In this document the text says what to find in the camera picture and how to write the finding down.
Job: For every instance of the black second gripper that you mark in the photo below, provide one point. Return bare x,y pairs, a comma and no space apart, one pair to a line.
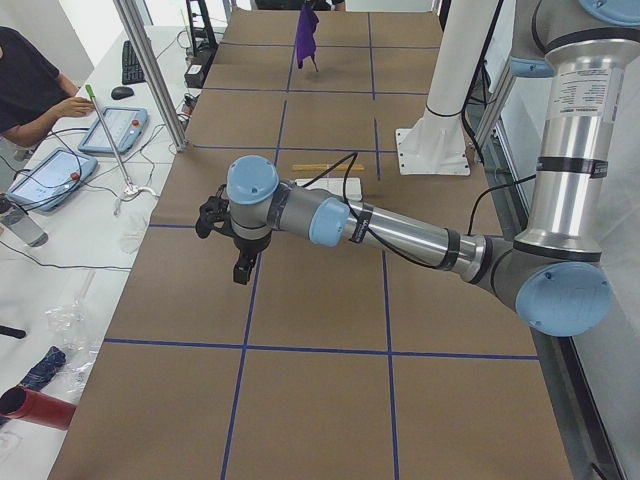
251,244

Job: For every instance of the purple towel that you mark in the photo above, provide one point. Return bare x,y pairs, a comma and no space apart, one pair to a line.
305,44

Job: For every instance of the silver blue second robot arm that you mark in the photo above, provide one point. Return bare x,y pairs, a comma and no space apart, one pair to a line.
548,274

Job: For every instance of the white wooden towel rack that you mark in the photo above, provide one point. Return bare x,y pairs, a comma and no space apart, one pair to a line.
315,176

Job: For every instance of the person hand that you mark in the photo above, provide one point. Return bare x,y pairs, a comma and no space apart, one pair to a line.
75,107

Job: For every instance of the long metal stick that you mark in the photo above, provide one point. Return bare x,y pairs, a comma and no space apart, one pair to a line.
130,190

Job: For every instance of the upper blue teach pendant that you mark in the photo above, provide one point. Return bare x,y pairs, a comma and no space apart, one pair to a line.
125,125

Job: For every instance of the blue teach pendant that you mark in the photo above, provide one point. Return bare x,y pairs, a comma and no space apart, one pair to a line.
53,180
125,125

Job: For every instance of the blue folded umbrella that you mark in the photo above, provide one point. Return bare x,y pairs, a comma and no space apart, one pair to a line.
41,374

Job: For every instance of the lower blue teach pendant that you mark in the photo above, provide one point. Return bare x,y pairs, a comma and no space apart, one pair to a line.
53,180

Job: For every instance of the black computer mouse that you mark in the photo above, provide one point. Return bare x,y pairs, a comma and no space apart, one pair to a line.
122,92

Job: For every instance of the black keyboard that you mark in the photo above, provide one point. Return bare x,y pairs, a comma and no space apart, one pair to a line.
132,72

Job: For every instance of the red cylinder tube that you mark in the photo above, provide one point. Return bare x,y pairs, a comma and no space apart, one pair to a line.
20,403

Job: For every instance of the person in black shirt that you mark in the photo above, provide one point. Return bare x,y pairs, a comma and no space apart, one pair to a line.
31,89

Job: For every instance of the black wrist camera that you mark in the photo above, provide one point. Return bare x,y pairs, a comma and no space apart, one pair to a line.
214,215

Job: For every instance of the white camera stand column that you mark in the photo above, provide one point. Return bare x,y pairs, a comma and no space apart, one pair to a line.
435,145

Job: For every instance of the aluminium frame post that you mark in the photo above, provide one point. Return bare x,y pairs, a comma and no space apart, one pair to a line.
135,29

